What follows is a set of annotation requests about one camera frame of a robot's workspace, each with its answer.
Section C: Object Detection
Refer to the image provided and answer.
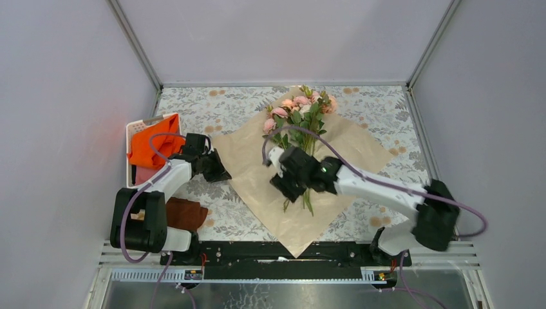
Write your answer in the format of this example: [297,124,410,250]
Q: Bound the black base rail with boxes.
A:
[160,241,412,280]

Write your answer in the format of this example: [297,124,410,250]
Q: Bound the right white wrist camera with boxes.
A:
[266,147,285,178]

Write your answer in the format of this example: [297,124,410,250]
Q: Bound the white plastic basket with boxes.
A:
[126,112,184,189]

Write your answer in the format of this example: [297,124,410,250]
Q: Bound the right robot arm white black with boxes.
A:
[264,146,460,265]

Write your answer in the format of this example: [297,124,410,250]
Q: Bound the pink fake flower bouquet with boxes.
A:
[263,85,337,214]

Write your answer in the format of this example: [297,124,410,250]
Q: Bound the floral patterned table mat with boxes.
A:
[156,86,429,241]

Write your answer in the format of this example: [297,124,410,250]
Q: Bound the beige kraft wrapping paper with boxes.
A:
[211,85,397,259]

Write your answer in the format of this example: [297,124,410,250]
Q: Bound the brown cloth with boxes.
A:
[165,197,209,232]

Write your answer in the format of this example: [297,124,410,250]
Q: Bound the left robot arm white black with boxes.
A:
[109,133,231,265]

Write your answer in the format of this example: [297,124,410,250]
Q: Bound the orange cloth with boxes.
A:
[127,113,187,171]

